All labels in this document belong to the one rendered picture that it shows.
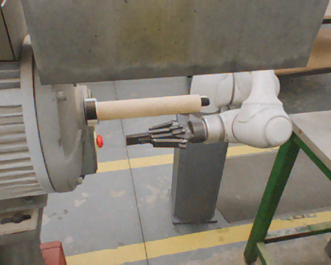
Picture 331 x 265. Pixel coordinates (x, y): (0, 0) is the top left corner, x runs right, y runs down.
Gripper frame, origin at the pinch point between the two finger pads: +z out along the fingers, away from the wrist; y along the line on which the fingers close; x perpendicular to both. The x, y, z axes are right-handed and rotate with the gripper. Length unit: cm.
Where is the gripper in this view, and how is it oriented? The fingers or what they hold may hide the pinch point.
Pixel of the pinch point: (137, 139)
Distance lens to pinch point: 91.9
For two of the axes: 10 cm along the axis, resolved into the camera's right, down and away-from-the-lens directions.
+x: 0.2, -7.9, -6.1
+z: -9.7, 1.3, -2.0
